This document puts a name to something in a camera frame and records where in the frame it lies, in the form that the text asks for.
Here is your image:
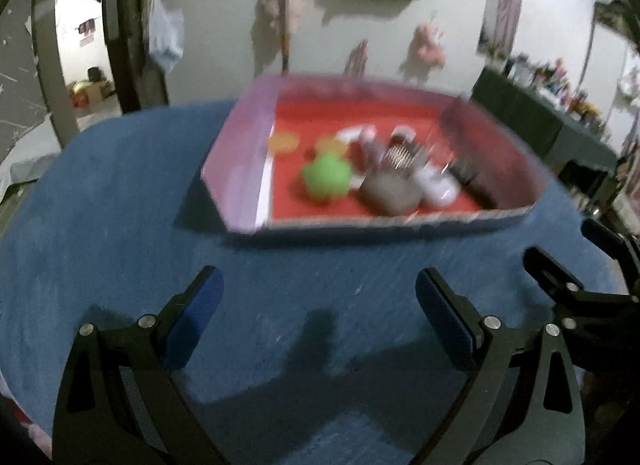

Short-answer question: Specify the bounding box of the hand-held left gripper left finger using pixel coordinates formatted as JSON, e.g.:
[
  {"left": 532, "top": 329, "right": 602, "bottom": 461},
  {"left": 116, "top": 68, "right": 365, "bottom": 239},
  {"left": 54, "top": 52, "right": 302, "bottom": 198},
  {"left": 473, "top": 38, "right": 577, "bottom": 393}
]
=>
[{"left": 52, "top": 266, "right": 225, "bottom": 465}]

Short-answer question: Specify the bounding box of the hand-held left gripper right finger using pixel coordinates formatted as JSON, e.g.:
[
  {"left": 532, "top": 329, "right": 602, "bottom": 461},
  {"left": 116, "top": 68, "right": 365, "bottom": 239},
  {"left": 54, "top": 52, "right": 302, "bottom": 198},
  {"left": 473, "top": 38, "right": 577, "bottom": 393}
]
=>
[{"left": 416, "top": 267, "right": 587, "bottom": 465}]

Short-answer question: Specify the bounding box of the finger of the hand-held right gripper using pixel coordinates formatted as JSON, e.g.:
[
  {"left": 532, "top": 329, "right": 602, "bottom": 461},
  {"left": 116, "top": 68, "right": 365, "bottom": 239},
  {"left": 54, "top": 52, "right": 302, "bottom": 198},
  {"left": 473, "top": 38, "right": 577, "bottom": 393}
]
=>
[
  {"left": 522, "top": 246, "right": 640, "bottom": 331},
  {"left": 581, "top": 217, "right": 640, "bottom": 291}
]

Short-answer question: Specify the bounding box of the pink rounded case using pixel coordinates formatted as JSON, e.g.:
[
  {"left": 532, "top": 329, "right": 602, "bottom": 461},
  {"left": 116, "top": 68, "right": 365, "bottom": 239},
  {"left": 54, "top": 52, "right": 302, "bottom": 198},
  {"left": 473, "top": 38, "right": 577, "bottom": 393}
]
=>
[{"left": 417, "top": 167, "right": 461, "bottom": 206}]

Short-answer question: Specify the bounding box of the purple cardboard box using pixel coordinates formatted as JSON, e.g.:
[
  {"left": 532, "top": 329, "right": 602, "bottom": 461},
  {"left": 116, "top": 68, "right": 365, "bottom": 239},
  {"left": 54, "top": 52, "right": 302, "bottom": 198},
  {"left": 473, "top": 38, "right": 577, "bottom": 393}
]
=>
[{"left": 201, "top": 74, "right": 551, "bottom": 236}]

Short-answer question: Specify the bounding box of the spiked metal roller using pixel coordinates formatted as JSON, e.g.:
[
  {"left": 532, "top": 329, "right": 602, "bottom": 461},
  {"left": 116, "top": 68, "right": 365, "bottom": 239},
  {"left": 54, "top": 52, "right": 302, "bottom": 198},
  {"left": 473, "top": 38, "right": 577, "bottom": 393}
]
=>
[{"left": 382, "top": 142, "right": 431, "bottom": 178}]

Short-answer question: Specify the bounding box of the green duck toy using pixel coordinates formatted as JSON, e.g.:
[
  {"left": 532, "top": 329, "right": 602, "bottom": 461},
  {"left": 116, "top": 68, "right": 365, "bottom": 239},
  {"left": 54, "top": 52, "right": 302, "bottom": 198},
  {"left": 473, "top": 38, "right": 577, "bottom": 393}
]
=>
[{"left": 300, "top": 152, "right": 353, "bottom": 202}]

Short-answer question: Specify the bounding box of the nail polish bottle pink cap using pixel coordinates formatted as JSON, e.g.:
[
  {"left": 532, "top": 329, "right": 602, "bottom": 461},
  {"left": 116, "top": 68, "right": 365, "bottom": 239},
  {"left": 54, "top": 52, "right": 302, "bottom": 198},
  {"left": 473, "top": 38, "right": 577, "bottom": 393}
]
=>
[{"left": 357, "top": 127, "right": 383, "bottom": 166}]

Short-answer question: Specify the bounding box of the table with dark cloth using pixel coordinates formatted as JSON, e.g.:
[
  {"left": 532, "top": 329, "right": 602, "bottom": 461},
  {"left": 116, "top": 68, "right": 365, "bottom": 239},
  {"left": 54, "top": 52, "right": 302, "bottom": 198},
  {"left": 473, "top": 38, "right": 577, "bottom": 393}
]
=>
[{"left": 472, "top": 67, "right": 618, "bottom": 186}]

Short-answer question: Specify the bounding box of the row of cosmetic bottles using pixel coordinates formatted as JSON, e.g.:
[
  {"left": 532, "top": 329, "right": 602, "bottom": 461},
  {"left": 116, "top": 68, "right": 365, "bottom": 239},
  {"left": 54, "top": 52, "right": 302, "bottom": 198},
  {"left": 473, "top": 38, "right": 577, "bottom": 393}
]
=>
[{"left": 500, "top": 52, "right": 608, "bottom": 130}]

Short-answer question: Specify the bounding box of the brown cardboard box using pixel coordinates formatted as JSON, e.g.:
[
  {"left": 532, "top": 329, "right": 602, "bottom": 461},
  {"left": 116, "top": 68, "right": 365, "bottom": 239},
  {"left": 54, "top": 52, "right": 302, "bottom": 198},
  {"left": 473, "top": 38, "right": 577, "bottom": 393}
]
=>
[{"left": 67, "top": 80, "right": 116, "bottom": 108}]

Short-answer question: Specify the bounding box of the pink pig plush toy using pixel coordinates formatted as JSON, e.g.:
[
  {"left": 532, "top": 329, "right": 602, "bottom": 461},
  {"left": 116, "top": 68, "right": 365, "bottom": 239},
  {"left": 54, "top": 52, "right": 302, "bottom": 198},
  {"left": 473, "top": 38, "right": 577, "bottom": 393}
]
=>
[{"left": 411, "top": 22, "right": 448, "bottom": 68}]

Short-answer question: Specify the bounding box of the pink clothes hanger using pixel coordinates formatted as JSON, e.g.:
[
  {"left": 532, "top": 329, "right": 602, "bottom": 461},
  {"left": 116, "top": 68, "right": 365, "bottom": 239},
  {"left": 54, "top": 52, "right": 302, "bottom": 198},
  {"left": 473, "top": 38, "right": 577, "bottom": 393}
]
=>
[{"left": 347, "top": 40, "right": 371, "bottom": 76}]

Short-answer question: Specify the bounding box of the white plastic bag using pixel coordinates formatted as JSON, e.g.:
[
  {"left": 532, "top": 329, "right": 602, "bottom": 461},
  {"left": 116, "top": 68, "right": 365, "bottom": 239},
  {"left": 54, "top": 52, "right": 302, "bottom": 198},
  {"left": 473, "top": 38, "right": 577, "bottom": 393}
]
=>
[{"left": 148, "top": 0, "right": 185, "bottom": 70}]

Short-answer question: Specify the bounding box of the star print curtain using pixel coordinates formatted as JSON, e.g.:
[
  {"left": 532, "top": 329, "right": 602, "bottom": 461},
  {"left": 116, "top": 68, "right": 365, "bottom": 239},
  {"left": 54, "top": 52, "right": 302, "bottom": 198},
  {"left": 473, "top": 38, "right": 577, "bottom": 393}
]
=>
[{"left": 0, "top": 10, "right": 51, "bottom": 160}]

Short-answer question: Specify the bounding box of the dark wooden door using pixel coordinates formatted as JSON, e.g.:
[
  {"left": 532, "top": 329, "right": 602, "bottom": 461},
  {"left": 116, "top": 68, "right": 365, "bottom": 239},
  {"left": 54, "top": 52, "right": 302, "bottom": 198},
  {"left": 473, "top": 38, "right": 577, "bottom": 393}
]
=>
[{"left": 102, "top": 0, "right": 171, "bottom": 113}]

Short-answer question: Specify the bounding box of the pale pink plush toy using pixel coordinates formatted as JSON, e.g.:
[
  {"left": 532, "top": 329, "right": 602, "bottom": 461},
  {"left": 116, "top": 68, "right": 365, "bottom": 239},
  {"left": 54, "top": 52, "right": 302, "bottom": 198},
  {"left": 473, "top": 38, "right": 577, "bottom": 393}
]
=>
[{"left": 257, "top": 0, "right": 318, "bottom": 36}]

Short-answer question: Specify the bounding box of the wall mirror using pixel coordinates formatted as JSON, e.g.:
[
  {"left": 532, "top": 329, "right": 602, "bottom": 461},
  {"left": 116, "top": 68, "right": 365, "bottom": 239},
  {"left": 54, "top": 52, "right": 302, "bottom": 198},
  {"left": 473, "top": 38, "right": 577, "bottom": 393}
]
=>
[{"left": 477, "top": 0, "right": 527, "bottom": 63}]

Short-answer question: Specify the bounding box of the mop handle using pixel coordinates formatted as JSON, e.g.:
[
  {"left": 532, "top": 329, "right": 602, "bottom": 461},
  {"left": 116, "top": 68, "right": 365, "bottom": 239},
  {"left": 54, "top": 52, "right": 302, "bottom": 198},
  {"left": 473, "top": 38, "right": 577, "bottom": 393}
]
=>
[{"left": 280, "top": 0, "right": 293, "bottom": 76}]

